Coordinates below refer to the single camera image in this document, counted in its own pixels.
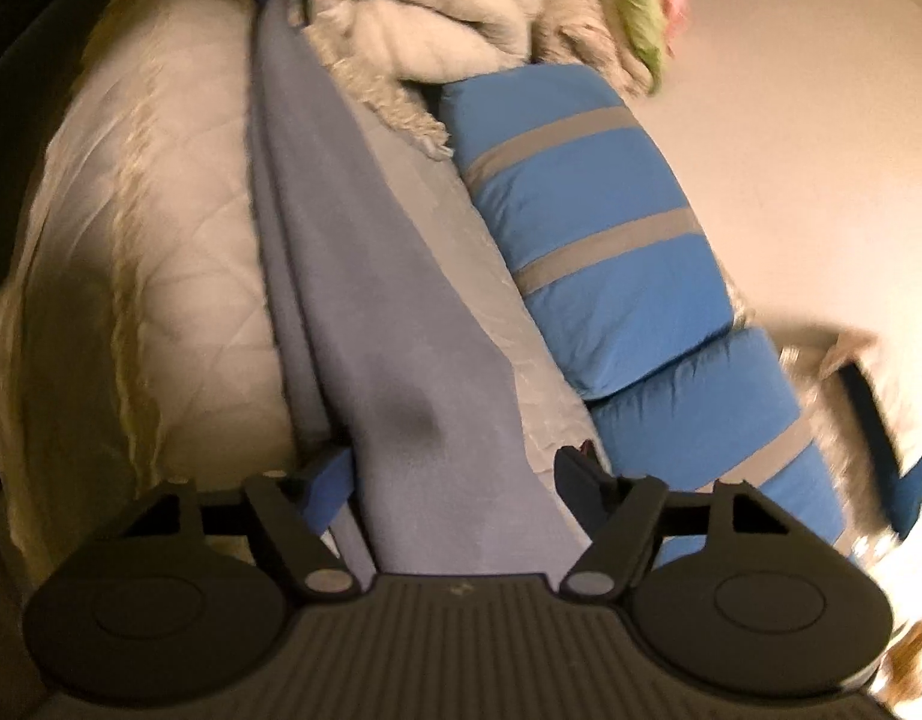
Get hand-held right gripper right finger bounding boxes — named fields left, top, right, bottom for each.
left=554, top=445, right=801, bottom=602

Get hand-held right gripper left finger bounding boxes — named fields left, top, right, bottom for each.
left=122, top=448, right=359, bottom=603

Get grey sweatpants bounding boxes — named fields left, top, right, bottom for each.
left=247, top=0, right=606, bottom=587

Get white fluffy blanket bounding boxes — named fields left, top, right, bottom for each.
left=255, top=0, right=561, bottom=163

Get blue pillow with grey stripes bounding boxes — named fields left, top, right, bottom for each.
left=437, top=64, right=735, bottom=403
left=585, top=326, right=864, bottom=560

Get beige lace cloth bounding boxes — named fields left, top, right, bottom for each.
left=723, top=292, right=906, bottom=565

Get beige shaggy blanket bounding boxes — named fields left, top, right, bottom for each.
left=528, top=0, right=661, bottom=103

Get cream quilted bedspread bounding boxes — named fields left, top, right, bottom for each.
left=0, top=37, right=621, bottom=580

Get pink floral cloth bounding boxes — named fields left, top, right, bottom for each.
left=821, top=325, right=922, bottom=460

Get navy blue cloth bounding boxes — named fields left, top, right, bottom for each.
left=840, top=360, right=922, bottom=542

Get brown teddy bear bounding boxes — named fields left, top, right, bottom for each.
left=877, top=619, right=922, bottom=700

